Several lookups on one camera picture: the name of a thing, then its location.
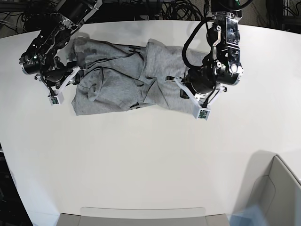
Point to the grey T-shirt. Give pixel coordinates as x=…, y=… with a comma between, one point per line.
x=120, y=77

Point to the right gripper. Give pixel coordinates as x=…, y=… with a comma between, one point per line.
x=58, y=79

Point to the grey bin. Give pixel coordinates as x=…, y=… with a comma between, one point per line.
x=90, y=216
x=275, y=199

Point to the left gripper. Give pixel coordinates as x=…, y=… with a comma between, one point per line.
x=200, y=85

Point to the grey bin at right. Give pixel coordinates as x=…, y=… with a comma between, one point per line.
x=275, y=199

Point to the blue translucent object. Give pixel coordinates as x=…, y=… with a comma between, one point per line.
x=247, y=215

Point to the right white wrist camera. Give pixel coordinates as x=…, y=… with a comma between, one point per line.
x=57, y=99

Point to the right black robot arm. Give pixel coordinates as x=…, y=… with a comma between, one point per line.
x=40, y=58

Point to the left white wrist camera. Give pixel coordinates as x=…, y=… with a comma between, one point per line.
x=201, y=113

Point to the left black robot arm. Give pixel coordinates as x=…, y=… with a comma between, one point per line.
x=221, y=66

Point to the grey bin at bottom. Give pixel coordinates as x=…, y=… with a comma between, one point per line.
x=90, y=216

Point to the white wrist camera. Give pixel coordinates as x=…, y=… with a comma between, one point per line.
x=201, y=113
x=57, y=99

